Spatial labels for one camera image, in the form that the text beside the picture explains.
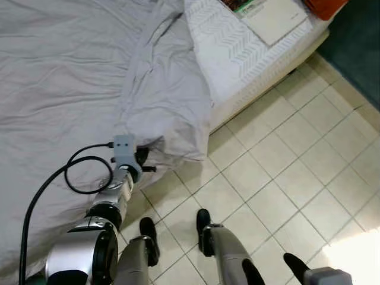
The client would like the silver robot leg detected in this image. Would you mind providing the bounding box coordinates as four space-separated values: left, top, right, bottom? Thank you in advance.
196 208 256 285
116 217 160 285

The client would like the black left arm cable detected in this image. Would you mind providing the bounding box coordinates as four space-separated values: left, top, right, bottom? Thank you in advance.
20 141 115 285

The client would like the silver left robot leg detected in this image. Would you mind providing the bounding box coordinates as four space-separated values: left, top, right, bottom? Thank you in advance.
116 217 160 285

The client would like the white chevron patterned mattress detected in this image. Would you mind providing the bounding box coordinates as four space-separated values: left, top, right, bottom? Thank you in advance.
183 0 330 105

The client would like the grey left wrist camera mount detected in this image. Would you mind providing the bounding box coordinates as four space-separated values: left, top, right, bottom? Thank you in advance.
113 135 138 173

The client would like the silver right robot leg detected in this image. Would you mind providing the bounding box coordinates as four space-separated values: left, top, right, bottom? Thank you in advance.
196 208 256 285

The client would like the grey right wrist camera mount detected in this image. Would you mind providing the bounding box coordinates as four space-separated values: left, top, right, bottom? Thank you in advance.
303 267 354 285

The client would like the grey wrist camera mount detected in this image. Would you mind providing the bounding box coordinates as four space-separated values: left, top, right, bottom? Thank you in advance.
303 267 354 285
113 135 138 173

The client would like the white book with photo cover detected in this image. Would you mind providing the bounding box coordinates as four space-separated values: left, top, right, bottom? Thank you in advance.
220 0 312 47

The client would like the orange pillow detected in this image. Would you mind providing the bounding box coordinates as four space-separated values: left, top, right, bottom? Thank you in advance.
303 0 348 20

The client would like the grey blanket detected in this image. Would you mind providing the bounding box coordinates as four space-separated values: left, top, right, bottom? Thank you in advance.
0 0 213 280

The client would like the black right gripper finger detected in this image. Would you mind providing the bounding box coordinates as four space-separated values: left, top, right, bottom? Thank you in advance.
284 252 311 283
242 258 265 285

